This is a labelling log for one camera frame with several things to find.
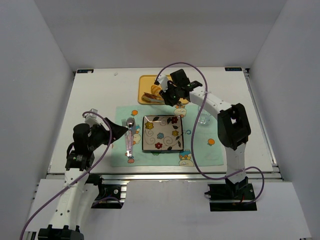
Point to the spoon with pink handle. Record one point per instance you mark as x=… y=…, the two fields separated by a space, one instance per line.
x=129 y=120

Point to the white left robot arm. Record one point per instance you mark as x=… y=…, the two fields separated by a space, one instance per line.
x=81 y=187

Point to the blue table label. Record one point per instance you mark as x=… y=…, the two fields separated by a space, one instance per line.
x=85 y=71
x=233 y=69

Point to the yellow plastic tray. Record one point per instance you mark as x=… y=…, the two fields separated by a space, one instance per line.
x=145 y=83

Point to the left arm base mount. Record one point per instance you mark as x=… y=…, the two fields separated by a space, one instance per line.
x=109 y=193

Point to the fork with pink handle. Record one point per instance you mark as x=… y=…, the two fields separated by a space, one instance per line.
x=124 y=124

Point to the right blue table label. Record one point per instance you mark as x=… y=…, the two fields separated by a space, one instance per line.
x=233 y=69

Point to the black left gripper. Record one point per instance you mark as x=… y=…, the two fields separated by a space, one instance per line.
x=104 y=133

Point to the metal tongs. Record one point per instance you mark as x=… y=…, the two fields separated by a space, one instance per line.
x=159 y=102

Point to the green cartoon placemat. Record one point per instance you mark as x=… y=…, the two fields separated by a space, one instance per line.
x=199 y=140

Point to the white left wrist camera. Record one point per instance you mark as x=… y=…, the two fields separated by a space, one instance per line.
x=91 y=118

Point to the clear drinking glass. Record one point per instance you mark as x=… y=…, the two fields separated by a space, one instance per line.
x=204 y=116

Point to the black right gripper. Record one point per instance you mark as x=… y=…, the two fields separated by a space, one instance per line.
x=169 y=92

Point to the striped croissant roll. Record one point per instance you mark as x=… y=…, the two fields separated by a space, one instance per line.
x=155 y=89

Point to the square floral plate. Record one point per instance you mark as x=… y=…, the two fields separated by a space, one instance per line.
x=162 y=133

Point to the aluminium table rail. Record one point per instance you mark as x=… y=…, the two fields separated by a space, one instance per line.
x=252 y=176

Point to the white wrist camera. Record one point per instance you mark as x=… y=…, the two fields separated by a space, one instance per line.
x=162 y=81
x=91 y=118

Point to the left blue table label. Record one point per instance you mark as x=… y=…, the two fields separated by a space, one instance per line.
x=85 y=71

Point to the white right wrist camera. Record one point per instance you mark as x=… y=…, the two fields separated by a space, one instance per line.
x=162 y=81

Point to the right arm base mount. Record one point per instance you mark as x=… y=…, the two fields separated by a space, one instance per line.
x=221 y=200

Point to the knife with pink handle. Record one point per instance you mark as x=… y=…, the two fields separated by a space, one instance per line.
x=132 y=130

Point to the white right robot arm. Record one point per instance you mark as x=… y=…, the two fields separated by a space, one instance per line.
x=233 y=128

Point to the small brown bread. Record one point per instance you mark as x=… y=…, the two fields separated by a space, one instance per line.
x=148 y=97

